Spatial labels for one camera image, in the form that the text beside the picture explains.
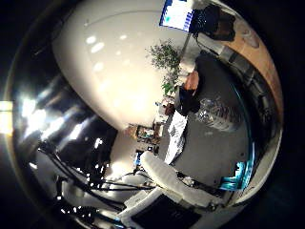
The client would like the striped white cloth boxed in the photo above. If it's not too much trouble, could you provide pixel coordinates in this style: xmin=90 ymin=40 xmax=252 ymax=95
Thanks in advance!
xmin=163 ymin=109 xmax=189 ymax=166

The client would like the blue lit device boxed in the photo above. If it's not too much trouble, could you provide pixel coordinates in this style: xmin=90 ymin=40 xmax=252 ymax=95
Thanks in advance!
xmin=132 ymin=149 xmax=146 ymax=167

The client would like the shelf with colourful clutter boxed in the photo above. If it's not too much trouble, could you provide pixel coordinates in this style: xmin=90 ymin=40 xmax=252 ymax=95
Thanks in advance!
xmin=128 ymin=122 xmax=165 ymax=146

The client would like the black teal equipment rack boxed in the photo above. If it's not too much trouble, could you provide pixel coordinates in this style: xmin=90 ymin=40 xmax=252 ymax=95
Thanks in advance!
xmin=218 ymin=160 xmax=255 ymax=192

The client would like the green potted plant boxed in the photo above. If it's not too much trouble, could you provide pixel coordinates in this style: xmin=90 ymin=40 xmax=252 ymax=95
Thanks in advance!
xmin=148 ymin=39 xmax=183 ymax=96

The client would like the person in dark clothes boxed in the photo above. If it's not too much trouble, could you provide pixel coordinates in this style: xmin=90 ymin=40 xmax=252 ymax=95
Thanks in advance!
xmin=192 ymin=4 xmax=237 ymax=42

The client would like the computer monitor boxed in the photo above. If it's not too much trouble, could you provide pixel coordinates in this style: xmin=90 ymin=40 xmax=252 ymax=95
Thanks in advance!
xmin=158 ymin=0 xmax=195 ymax=32

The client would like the thick black cable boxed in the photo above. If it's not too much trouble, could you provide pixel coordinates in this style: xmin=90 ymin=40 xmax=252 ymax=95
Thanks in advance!
xmin=41 ymin=142 xmax=156 ymax=211

